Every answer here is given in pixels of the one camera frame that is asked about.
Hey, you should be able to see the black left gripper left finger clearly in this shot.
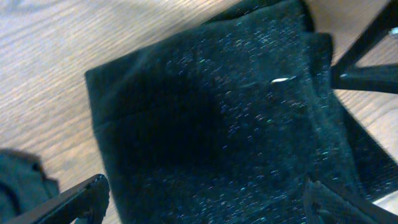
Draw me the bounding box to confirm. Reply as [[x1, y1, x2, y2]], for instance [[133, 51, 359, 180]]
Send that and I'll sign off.
[[7, 174, 109, 224]]

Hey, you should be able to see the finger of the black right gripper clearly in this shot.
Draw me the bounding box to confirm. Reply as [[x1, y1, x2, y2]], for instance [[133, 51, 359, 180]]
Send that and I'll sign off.
[[330, 0, 397, 94]]

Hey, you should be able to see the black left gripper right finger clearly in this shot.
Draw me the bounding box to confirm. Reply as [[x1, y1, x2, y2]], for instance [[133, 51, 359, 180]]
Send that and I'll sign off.
[[303, 180, 397, 224]]

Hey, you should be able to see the black knit skirt with buttons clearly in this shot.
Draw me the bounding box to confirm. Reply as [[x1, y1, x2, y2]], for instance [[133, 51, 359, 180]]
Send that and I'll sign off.
[[85, 1, 397, 223]]

